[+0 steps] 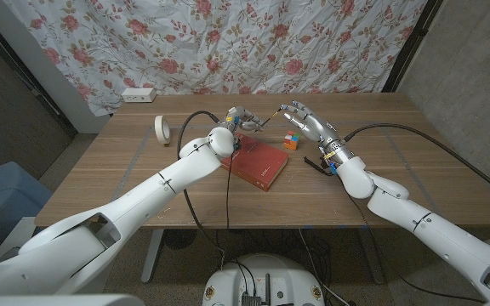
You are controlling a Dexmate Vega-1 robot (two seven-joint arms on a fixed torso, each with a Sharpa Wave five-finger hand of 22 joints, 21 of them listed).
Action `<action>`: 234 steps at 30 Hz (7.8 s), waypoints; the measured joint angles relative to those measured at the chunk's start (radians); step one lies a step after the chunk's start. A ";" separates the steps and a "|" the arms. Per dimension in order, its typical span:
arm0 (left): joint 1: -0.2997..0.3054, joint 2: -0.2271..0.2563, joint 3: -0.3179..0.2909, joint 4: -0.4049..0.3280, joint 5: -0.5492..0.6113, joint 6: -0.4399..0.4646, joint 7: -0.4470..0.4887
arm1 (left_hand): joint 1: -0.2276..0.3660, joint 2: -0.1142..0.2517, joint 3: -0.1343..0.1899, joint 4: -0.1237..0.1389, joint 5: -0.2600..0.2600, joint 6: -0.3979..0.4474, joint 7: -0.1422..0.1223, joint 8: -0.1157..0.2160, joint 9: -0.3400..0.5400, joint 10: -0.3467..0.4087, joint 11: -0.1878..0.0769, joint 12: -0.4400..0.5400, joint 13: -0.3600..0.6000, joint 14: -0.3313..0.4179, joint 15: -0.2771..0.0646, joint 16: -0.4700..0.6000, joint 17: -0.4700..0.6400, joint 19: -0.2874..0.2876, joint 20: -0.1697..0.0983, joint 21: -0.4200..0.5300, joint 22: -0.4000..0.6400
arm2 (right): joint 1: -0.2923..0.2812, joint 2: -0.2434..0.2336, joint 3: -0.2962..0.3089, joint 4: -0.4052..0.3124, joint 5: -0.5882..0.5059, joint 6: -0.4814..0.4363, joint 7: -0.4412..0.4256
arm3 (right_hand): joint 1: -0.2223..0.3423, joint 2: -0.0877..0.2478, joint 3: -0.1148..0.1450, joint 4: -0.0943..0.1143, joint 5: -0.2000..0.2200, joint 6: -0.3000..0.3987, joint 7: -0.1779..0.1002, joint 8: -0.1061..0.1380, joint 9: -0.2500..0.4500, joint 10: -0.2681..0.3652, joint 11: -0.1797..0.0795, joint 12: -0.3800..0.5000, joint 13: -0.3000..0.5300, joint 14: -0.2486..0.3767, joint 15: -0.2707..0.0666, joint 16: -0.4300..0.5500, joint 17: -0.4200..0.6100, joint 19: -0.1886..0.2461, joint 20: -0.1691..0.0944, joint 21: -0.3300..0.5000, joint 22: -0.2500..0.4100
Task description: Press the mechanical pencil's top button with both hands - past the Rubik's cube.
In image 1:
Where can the black mechanical pencil yellow label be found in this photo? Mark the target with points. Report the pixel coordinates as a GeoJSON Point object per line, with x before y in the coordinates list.
{"type": "Point", "coordinates": [272, 115]}

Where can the red hardcover book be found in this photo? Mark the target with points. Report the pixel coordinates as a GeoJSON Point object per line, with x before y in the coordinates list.
{"type": "Point", "coordinates": [260, 163]}

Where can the black backdrop pole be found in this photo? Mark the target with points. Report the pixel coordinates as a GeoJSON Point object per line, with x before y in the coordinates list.
{"type": "Point", "coordinates": [411, 44]}

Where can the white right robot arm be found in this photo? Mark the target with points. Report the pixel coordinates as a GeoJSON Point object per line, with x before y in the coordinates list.
{"type": "Point", "coordinates": [398, 204]}

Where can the floral backdrop cloth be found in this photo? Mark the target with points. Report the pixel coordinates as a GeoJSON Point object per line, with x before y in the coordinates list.
{"type": "Point", "coordinates": [228, 42]}

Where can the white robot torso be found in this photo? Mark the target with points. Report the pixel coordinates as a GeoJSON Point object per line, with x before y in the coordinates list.
{"type": "Point", "coordinates": [58, 301]}

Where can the white power strip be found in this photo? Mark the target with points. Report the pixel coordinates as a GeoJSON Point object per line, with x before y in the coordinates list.
{"type": "Point", "coordinates": [138, 94]}

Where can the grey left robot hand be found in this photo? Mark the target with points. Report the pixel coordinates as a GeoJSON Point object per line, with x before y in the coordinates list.
{"type": "Point", "coordinates": [241, 119]}

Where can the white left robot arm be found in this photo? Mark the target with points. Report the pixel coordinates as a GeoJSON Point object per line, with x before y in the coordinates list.
{"type": "Point", "coordinates": [151, 195]}

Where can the small Rubik's cube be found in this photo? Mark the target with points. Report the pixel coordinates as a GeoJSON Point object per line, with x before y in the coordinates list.
{"type": "Point", "coordinates": [292, 141]}

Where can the white table leg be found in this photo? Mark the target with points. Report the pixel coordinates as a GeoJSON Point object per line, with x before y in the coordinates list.
{"type": "Point", "coordinates": [151, 259]}
{"type": "Point", "coordinates": [372, 259]}

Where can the black round fan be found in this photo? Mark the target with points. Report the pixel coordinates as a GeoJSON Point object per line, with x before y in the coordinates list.
{"type": "Point", "coordinates": [179, 239]}

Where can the masking tape roll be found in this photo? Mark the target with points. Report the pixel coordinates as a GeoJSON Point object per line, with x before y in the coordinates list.
{"type": "Point", "coordinates": [158, 127]}

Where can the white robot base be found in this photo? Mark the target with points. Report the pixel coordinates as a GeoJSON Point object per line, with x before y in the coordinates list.
{"type": "Point", "coordinates": [266, 276]}

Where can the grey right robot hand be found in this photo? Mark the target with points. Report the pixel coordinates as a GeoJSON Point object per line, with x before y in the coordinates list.
{"type": "Point", "coordinates": [319, 127]}

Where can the blue plastic bin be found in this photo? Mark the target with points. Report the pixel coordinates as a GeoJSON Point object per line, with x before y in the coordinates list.
{"type": "Point", "coordinates": [2, 195]}

